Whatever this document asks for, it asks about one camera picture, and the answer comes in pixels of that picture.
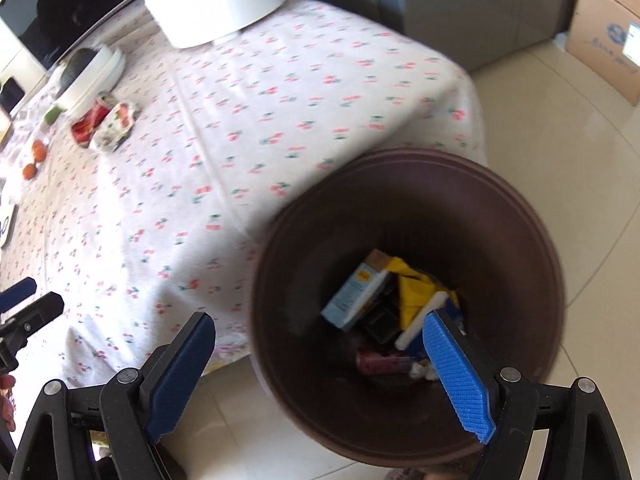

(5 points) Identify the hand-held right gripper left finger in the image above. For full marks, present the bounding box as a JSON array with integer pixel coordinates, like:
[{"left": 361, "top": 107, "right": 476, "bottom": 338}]
[{"left": 10, "top": 311, "right": 217, "bottom": 480}]

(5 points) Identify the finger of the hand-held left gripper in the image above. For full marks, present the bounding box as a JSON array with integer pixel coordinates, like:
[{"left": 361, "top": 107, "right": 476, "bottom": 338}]
[
  {"left": 0, "top": 277, "right": 37, "bottom": 313},
  {"left": 0, "top": 291, "right": 66, "bottom": 373}
]

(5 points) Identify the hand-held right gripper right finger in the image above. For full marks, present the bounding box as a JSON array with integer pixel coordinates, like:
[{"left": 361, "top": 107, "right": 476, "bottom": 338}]
[{"left": 422, "top": 308, "right": 633, "bottom": 480}]

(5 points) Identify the blue and white small box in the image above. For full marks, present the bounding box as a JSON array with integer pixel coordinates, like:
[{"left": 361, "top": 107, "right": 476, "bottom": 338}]
[{"left": 395, "top": 291, "right": 463, "bottom": 353}]

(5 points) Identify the pink red wrapper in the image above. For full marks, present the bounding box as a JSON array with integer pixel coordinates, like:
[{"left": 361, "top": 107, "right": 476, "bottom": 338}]
[{"left": 356, "top": 349, "right": 416, "bottom": 376}]

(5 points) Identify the yellow packaging bag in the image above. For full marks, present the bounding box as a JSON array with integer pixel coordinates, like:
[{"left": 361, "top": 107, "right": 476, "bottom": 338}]
[{"left": 387, "top": 256, "right": 458, "bottom": 328}]

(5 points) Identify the light blue carton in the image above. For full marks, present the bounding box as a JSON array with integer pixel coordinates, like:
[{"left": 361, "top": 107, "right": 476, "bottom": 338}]
[{"left": 320, "top": 249, "right": 392, "bottom": 332}]

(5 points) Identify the brown plastic bin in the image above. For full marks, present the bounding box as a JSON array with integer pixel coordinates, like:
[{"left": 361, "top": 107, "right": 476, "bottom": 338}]
[{"left": 251, "top": 149, "right": 567, "bottom": 466}]

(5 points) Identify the person's left hand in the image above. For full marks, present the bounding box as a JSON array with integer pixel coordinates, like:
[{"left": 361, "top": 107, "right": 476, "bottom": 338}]
[{"left": 0, "top": 374, "right": 17, "bottom": 433}]

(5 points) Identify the red snack wrapper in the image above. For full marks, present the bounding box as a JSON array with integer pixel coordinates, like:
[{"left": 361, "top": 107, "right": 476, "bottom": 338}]
[{"left": 70, "top": 92, "right": 113, "bottom": 148}]

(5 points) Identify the cartoon print wrapper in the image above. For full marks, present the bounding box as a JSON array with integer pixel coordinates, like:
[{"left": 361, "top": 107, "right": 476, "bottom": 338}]
[{"left": 90, "top": 101, "right": 139, "bottom": 153}]

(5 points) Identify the black phone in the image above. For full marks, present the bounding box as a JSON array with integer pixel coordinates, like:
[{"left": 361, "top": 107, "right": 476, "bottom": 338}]
[{"left": 0, "top": 77, "right": 25, "bottom": 111}]

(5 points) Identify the stack of white bowls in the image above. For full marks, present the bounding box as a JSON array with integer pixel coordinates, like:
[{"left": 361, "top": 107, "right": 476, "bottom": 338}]
[{"left": 55, "top": 44, "right": 127, "bottom": 113}]

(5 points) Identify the cherry print tablecloth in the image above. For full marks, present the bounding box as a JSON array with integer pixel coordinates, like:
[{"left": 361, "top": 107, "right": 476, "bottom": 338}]
[{"left": 0, "top": 0, "right": 488, "bottom": 376}]

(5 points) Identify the dark screen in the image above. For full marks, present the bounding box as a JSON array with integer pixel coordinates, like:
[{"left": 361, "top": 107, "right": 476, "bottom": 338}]
[{"left": 0, "top": 0, "right": 151, "bottom": 73}]

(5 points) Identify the white electric cooker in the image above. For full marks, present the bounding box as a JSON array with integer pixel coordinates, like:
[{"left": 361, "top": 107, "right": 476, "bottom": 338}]
[{"left": 127, "top": 0, "right": 406, "bottom": 49}]

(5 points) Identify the grey cabinet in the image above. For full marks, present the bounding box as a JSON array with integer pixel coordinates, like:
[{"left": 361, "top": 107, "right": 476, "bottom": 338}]
[{"left": 372, "top": 0, "right": 586, "bottom": 73}]

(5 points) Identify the cardboard box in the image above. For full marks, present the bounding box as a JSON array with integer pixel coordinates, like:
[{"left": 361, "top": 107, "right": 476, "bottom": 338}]
[{"left": 565, "top": 0, "right": 640, "bottom": 106}]

